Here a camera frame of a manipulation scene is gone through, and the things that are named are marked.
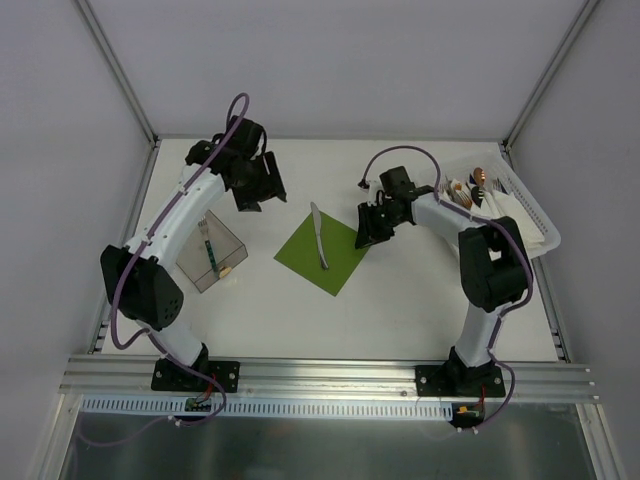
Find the silver table knife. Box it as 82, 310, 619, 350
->
310, 202, 329, 270

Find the green handled fork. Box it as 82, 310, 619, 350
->
198, 217, 219, 278

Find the green paper napkin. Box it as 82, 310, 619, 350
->
274, 212, 368, 296

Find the clear smoked plastic box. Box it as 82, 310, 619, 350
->
177, 211, 248, 293

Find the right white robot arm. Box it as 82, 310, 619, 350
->
355, 167, 532, 396

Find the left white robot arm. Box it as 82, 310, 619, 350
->
100, 115, 286, 390

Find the white rolled napkin bundle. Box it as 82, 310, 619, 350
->
485, 191, 544, 249

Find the copper fork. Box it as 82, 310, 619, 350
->
456, 190, 473, 209

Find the white plastic basket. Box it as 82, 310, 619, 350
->
417, 151, 561, 259

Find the copper spoon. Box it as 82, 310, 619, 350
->
473, 167, 486, 192

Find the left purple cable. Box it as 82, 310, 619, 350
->
109, 92, 229, 426

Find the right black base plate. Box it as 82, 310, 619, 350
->
414, 363, 506, 398

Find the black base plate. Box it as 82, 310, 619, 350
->
414, 363, 506, 398
150, 359, 241, 393

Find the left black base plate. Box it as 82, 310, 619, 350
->
150, 359, 241, 393

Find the left frame post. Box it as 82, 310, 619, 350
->
72, 0, 159, 145

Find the frame post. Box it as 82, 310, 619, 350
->
72, 0, 159, 145
502, 0, 601, 153

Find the aluminium rail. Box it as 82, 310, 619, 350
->
58, 354, 601, 404

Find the white slotted cable duct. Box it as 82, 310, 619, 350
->
80, 395, 453, 422

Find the right frame post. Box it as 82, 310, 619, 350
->
502, 0, 601, 153

